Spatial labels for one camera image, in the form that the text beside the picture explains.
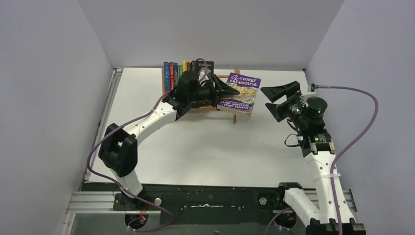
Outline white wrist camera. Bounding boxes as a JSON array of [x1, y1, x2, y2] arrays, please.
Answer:
[[300, 92, 317, 106], [198, 69, 212, 86]]

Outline dark blue bottom book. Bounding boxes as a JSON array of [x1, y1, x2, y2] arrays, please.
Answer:
[[186, 61, 193, 71]]

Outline wooden book rack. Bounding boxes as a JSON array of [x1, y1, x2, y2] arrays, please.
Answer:
[[161, 67, 240, 124]]

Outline yellow Little Prince book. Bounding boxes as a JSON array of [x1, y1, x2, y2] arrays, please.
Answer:
[[182, 60, 188, 72]]

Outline red 13-Storey Treehouse book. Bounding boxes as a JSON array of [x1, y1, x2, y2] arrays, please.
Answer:
[[169, 63, 177, 90]]

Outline aluminium frame rail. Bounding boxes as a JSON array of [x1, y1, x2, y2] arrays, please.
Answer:
[[67, 191, 114, 214]]

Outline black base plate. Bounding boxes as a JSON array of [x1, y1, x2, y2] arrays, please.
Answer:
[[73, 183, 305, 235]]

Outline blue Jane Eyre book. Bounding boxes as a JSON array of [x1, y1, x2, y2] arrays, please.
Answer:
[[163, 62, 177, 94]]

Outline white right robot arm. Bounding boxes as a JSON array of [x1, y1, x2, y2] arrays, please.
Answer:
[[260, 81, 367, 235]]

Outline purple Treehouse book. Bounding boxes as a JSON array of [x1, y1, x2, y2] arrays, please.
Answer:
[[216, 72, 261, 119]]

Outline green 104-Storey Treehouse book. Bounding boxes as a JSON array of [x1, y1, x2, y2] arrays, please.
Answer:
[[178, 65, 183, 79]]

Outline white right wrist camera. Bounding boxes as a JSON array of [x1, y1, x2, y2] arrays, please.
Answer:
[[300, 92, 317, 106]]

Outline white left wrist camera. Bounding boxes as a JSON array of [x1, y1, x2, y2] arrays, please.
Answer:
[[198, 69, 212, 86]]

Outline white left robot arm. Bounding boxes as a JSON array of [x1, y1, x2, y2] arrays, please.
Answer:
[[98, 70, 239, 210]]

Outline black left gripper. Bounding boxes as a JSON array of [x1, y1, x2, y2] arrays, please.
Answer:
[[188, 76, 239, 110]]

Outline black Moon and Sixpence book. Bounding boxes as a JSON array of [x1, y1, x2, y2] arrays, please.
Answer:
[[192, 60, 214, 77]]

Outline Little Women book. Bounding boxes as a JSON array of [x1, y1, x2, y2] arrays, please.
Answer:
[[174, 65, 179, 87]]

